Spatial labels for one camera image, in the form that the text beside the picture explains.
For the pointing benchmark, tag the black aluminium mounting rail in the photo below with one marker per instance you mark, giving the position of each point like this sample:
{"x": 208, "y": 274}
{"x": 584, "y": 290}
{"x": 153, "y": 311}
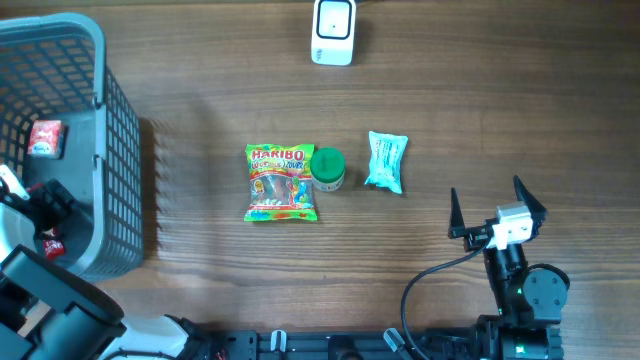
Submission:
{"x": 440, "y": 343}

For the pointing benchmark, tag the grey plastic shopping basket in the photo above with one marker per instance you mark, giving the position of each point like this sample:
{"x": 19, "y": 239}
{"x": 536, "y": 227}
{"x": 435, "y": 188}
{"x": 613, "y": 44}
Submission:
{"x": 54, "y": 68}

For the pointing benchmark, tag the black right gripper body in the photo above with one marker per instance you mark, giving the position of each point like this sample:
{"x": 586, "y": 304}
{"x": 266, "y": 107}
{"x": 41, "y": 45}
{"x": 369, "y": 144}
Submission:
{"x": 478, "y": 236}

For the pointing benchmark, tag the small red white box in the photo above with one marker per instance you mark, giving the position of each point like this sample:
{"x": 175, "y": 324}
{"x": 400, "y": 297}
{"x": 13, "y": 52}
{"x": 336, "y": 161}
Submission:
{"x": 46, "y": 139}

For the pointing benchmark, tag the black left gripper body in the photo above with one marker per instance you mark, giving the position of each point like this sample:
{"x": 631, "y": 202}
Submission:
{"x": 52, "y": 209}

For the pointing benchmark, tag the Haribo gummy candy bag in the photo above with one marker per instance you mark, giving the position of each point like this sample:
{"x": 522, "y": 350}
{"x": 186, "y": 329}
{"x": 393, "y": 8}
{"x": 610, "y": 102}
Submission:
{"x": 280, "y": 183}

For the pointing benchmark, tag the white barcode scanner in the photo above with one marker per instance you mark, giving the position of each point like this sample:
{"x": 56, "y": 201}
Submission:
{"x": 333, "y": 32}

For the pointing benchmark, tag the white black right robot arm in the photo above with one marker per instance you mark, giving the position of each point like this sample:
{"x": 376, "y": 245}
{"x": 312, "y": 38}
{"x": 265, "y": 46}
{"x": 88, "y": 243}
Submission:
{"x": 529, "y": 298}

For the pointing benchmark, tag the red Nescafe coffee stick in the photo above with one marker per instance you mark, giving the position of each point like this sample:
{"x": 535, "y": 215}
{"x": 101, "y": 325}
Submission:
{"x": 52, "y": 245}

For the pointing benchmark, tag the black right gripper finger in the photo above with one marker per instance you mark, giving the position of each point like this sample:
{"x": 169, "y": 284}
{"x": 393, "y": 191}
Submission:
{"x": 457, "y": 228}
{"x": 537, "y": 210}

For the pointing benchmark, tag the light blue tissue pack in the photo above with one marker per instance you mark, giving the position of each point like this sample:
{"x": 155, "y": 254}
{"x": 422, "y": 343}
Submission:
{"x": 387, "y": 151}

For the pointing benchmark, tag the green lid small jar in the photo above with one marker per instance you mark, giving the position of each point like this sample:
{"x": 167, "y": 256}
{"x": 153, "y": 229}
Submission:
{"x": 328, "y": 169}

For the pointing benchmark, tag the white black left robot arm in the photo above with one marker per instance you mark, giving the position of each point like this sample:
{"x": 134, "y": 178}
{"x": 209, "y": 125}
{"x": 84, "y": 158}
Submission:
{"x": 49, "y": 313}

